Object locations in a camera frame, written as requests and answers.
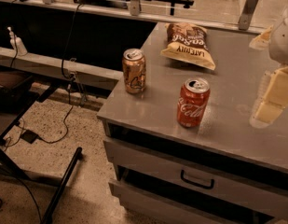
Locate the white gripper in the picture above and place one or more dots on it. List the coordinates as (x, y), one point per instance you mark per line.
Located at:
(283, 42)

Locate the red coke can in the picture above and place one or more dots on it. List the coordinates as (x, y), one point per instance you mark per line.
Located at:
(194, 96)

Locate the orange soda can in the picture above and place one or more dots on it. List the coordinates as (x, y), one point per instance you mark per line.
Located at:
(134, 70)

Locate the brown yellow chip bag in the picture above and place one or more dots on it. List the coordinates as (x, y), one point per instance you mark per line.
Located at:
(187, 42)

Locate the grey cabinet with drawers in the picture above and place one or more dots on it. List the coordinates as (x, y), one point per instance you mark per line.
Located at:
(149, 148)

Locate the black power adapter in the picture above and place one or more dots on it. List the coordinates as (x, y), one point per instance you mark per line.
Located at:
(29, 136)

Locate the white bell-shaped bottle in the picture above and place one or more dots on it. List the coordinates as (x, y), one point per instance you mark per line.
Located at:
(17, 43)

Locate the dark box on stand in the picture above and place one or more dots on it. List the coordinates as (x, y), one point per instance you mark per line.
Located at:
(15, 91)

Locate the black drawer handle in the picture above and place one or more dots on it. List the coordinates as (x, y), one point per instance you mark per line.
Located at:
(196, 181)

